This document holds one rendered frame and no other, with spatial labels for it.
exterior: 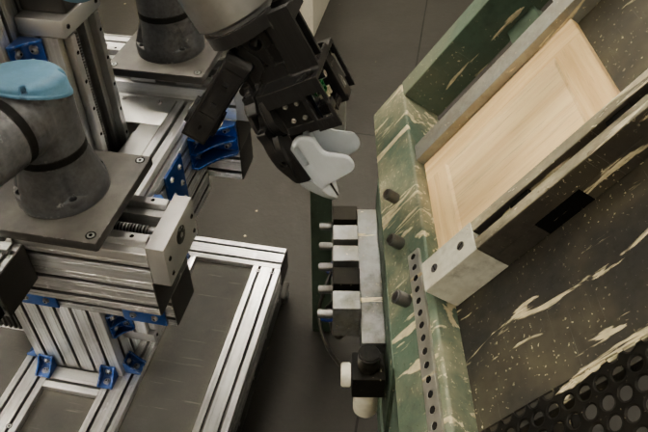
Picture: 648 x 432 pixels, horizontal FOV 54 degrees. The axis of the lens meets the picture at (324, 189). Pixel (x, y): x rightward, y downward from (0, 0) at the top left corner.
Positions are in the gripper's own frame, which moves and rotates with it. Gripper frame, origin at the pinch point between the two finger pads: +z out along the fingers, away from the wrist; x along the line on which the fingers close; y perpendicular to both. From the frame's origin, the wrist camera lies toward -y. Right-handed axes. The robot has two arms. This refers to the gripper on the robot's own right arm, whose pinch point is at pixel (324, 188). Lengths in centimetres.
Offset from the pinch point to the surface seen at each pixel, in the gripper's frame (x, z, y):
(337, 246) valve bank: 44, 46, -30
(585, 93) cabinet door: 44, 26, 24
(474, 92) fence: 63, 31, 4
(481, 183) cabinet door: 42, 38, 4
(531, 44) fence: 62, 25, 17
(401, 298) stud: 23, 43, -12
